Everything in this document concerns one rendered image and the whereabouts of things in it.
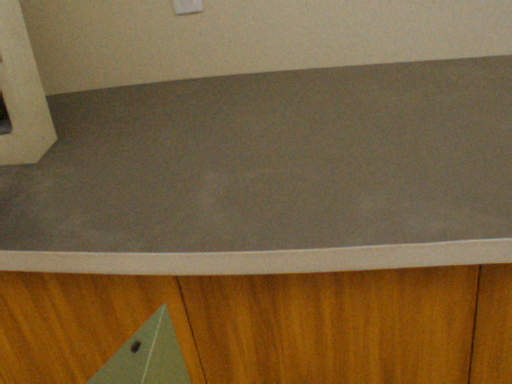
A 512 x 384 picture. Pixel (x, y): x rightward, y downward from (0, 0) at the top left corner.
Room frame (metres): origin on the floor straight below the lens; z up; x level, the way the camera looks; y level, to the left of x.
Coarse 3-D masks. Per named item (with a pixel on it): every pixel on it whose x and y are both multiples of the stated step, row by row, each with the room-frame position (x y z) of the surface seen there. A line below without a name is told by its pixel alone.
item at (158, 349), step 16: (160, 320) 0.27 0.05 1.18; (144, 336) 0.27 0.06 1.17; (160, 336) 0.26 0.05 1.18; (176, 336) 0.29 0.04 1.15; (128, 352) 0.27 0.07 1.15; (144, 352) 0.25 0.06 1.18; (160, 352) 0.25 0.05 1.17; (176, 352) 0.28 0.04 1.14; (112, 368) 0.28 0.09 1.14; (128, 368) 0.25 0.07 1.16; (144, 368) 0.23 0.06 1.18; (160, 368) 0.25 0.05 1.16; (176, 368) 0.27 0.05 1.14
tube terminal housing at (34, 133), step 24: (0, 0) 1.12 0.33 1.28; (0, 24) 1.09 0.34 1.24; (24, 24) 1.17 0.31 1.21; (0, 48) 1.07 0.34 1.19; (24, 48) 1.15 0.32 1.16; (0, 72) 1.08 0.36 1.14; (24, 72) 1.13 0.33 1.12; (24, 96) 1.10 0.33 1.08; (24, 120) 1.08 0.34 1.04; (48, 120) 1.16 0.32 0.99; (0, 144) 1.10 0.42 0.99; (24, 144) 1.08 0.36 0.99; (48, 144) 1.14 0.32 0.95
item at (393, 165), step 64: (384, 64) 1.24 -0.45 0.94; (448, 64) 1.16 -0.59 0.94; (64, 128) 1.23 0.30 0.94; (128, 128) 1.15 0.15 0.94; (192, 128) 1.09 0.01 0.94; (256, 128) 1.03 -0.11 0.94; (320, 128) 0.97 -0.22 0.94; (384, 128) 0.92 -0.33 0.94; (448, 128) 0.87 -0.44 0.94; (0, 192) 0.97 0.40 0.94; (64, 192) 0.92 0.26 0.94; (128, 192) 0.88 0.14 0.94; (192, 192) 0.84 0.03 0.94; (256, 192) 0.80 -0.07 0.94; (320, 192) 0.76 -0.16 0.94; (384, 192) 0.72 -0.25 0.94; (448, 192) 0.68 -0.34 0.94; (0, 256) 0.76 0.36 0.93; (64, 256) 0.73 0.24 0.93; (128, 256) 0.70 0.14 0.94; (192, 256) 0.67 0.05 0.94; (256, 256) 0.64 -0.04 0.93; (320, 256) 0.62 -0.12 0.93; (384, 256) 0.59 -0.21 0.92; (448, 256) 0.57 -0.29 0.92
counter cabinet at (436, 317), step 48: (0, 288) 0.81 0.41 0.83; (48, 288) 0.78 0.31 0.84; (96, 288) 0.75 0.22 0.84; (144, 288) 0.73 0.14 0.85; (192, 288) 0.70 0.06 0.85; (240, 288) 0.68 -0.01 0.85; (288, 288) 0.66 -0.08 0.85; (336, 288) 0.64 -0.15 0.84; (384, 288) 0.62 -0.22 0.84; (432, 288) 0.60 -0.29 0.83; (480, 288) 0.58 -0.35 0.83; (0, 336) 0.83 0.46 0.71; (48, 336) 0.79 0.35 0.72; (96, 336) 0.76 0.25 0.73; (192, 336) 0.71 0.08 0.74; (240, 336) 0.69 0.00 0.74; (288, 336) 0.66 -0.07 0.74; (336, 336) 0.64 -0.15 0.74; (384, 336) 0.62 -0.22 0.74; (432, 336) 0.60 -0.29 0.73; (480, 336) 0.57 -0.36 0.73
